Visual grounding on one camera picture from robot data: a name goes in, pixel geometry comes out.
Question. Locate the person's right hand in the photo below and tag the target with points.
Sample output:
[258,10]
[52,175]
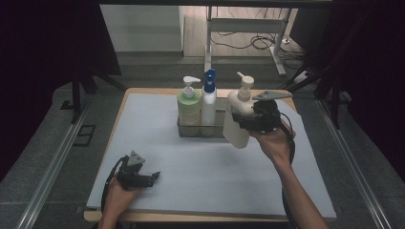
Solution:
[277,144]

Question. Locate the white panel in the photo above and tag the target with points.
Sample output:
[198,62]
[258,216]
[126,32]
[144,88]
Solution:
[143,28]

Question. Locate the white bottle with nozzle cap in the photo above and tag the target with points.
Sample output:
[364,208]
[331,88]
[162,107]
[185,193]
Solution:
[235,133]

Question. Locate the aluminium floor rail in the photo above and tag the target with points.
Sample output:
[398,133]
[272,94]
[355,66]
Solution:
[51,175]
[353,165]

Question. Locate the white bottle with blue cap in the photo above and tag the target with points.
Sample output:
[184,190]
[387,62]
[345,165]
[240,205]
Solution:
[208,105]

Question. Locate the white power strip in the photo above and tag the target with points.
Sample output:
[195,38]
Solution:
[302,78]

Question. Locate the black floor socket frame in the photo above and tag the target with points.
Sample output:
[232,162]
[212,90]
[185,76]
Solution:
[83,135]

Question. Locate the green pump bottle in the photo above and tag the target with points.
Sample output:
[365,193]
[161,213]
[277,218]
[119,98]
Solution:
[188,109]

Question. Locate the black tripod stand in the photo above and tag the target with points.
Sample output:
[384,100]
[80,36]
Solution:
[334,95]
[76,95]

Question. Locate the white metal desk frame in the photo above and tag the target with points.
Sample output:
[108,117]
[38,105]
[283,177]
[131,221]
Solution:
[245,25]

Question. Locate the dark curtain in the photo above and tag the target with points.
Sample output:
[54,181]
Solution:
[38,63]
[375,63]

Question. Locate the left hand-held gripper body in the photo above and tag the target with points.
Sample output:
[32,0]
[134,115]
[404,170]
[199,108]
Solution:
[132,178]

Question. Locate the person's left hand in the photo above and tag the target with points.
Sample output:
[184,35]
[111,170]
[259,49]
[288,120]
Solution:
[116,202]

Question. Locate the grey mesh basket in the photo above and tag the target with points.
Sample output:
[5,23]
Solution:
[197,131]

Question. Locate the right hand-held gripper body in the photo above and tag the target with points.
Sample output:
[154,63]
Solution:
[267,116]

